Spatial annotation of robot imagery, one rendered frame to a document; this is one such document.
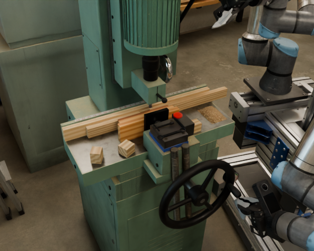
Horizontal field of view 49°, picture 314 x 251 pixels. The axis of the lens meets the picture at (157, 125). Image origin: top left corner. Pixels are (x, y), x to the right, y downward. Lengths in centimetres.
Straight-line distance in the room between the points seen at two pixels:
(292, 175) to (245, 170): 115
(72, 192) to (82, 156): 114
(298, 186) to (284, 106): 83
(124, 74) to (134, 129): 21
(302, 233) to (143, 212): 63
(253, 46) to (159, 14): 68
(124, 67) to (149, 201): 51
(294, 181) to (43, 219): 154
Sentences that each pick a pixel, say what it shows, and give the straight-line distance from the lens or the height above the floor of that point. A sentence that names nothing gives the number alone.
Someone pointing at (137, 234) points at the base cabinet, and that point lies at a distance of 147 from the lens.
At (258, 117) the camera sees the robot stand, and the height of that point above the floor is 70.
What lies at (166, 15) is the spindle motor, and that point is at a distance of 104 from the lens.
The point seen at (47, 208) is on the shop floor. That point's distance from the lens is 223.
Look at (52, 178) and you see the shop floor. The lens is 240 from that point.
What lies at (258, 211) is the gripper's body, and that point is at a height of 87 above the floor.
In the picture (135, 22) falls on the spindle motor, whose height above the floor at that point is 130.
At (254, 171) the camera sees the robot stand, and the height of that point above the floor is 21.
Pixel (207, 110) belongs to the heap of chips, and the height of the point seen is 92.
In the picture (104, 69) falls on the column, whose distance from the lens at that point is 133.
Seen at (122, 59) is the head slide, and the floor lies 112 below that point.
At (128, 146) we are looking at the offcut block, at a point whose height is 93.
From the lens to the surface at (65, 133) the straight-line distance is 121.
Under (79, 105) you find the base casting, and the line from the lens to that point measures 158.
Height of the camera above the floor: 167
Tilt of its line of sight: 38 degrees down
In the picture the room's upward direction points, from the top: 2 degrees clockwise
